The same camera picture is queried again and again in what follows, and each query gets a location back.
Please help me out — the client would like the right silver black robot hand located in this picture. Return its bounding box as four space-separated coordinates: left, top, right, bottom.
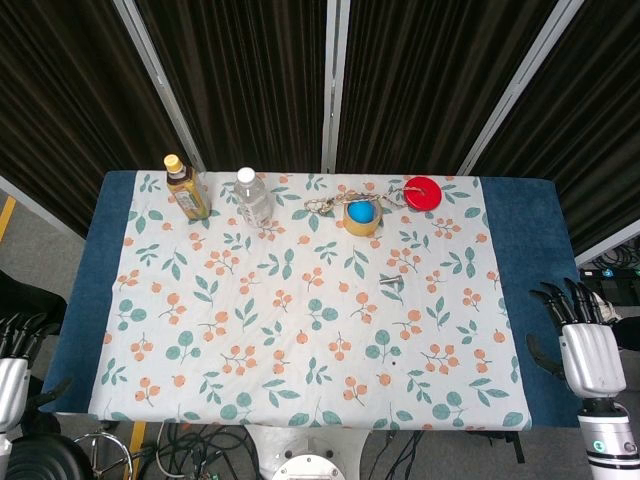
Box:
524 277 628 400

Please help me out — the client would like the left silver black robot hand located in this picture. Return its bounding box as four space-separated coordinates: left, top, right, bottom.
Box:
0 312 74 436

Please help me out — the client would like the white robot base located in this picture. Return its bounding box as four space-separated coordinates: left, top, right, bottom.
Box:
244 424 372 480

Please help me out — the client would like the floral print tablecloth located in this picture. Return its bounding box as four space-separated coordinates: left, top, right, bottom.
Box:
87 169 531 432

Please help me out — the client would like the black ribbed round cover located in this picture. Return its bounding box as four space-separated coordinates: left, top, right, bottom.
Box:
7 433 94 480

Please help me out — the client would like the black power strip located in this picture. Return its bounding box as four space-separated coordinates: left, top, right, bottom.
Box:
578 266 640 282

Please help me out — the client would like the blue table cover cloth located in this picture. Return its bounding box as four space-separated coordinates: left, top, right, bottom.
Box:
38 169 584 433

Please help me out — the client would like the red round disc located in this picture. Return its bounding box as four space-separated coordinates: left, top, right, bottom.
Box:
403 175 442 212

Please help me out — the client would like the black curtain panel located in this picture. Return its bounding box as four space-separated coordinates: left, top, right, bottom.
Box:
333 0 562 177
133 0 332 174
468 0 640 257
0 0 202 242

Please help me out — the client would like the yellow cap tea bottle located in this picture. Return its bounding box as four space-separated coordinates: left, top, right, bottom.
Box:
163 153 213 222

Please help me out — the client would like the yellow tape roll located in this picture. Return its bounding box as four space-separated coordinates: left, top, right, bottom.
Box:
342 195 385 237

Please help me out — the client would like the blue ball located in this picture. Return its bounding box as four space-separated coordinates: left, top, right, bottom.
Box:
348 201 376 224

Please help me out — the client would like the clear white cap water bottle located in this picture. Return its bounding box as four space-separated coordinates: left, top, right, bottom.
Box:
233 167 275 229

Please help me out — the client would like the chrome stool ring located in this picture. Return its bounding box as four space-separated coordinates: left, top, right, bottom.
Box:
73 432 137 480

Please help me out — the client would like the black cable bundle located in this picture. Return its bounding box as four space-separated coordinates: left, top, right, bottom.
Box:
139 424 264 480

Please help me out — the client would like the silver partition post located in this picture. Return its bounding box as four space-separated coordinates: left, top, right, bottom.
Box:
456 0 587 177
110 0 207 172
321 0 352 174

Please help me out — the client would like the braided beige rope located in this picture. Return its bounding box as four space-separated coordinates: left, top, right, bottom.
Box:
304 183 426 218

